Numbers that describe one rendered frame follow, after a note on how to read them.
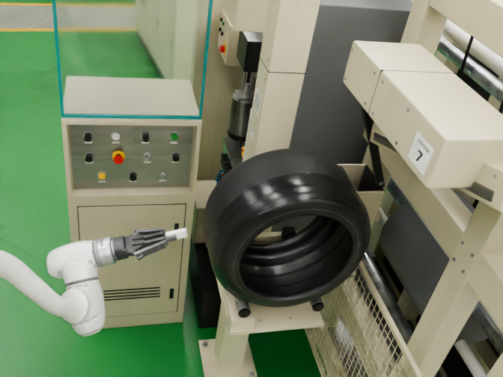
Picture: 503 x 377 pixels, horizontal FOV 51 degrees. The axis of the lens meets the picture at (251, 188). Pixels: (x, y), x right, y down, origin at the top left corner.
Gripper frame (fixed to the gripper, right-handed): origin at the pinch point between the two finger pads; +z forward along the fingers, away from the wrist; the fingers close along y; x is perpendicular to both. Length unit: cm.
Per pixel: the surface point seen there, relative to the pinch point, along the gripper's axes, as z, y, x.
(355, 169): 76, 38, 22
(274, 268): 32, 9, 38
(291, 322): 33, -9, 49
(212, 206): 13.6, 5.8, -3.4
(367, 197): 74, 19, 22
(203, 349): -6, 40, 121
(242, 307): 15.7, -9.5, 32.6
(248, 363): 15, 29, 126
